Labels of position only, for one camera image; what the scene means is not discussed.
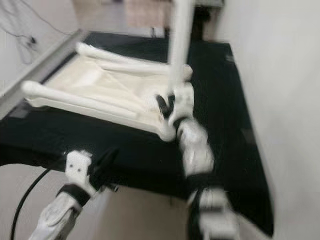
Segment crumpled clear tape patch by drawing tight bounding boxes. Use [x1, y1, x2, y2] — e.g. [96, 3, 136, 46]
[7, 105, 31, 120]

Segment beige fringed cloth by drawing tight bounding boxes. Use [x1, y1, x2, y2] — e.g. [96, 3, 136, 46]
[125, 0, 168, 28]

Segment white plastic table top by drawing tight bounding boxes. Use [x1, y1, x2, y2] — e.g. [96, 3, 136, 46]
[22, 42, 193, 142]

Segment black tablecloth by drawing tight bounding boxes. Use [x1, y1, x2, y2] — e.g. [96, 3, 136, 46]
[0, 32, 276, 237]

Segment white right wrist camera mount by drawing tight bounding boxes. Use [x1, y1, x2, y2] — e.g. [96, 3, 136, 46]
[172, 82, 196, 123]

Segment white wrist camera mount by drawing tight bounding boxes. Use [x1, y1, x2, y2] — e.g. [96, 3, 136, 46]
[172, 82, 196, 123]
[66, 150, 93, 193]

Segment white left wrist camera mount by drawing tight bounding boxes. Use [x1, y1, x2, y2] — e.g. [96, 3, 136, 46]
[66, 150, 93, 193]

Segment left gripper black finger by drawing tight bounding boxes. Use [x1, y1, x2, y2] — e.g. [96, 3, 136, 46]
[97, 147, 121, 168]

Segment black charger cable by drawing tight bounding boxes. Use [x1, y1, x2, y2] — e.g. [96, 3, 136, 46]
[0, 0, 76, 63]

